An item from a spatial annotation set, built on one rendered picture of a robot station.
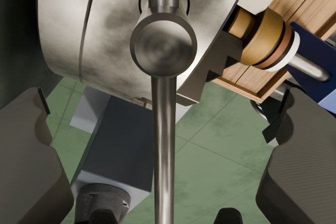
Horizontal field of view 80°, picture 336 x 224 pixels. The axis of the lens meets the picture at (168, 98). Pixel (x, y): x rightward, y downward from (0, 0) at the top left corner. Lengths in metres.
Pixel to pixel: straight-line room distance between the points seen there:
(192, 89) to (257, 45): 0.11
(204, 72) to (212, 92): 1.49
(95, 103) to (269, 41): 0.72
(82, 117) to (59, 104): 1.13
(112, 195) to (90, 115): 0.43
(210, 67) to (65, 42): 0.16
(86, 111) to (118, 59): 0.76
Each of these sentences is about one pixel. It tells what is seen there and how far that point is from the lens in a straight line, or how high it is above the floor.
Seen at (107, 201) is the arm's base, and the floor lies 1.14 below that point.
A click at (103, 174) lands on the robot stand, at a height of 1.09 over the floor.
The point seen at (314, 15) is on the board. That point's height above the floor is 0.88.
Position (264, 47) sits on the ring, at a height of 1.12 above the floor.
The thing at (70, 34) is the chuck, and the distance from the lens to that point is 0.18.
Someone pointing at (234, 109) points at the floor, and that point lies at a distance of 1.90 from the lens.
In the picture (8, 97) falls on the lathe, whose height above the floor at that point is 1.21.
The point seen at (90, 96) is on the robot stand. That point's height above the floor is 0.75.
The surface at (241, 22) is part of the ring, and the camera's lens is 0.30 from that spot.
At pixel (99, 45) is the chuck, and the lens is 0.17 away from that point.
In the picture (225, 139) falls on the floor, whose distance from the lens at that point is 2.18.
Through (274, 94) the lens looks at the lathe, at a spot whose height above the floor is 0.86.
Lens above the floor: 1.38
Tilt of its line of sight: 52 degrees down
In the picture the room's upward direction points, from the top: 177 degrees counter-clockwise
